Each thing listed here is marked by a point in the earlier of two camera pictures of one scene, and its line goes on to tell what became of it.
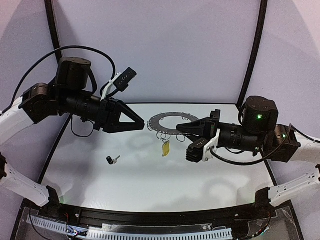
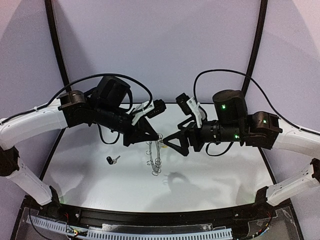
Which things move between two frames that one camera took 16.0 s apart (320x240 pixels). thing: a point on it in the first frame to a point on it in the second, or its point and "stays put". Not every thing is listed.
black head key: x=111 y=161 stays put
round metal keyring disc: x=154 y=122 to x=155 y=169
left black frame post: x=54 y=28 stays put
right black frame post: x=257 y=45 stays put
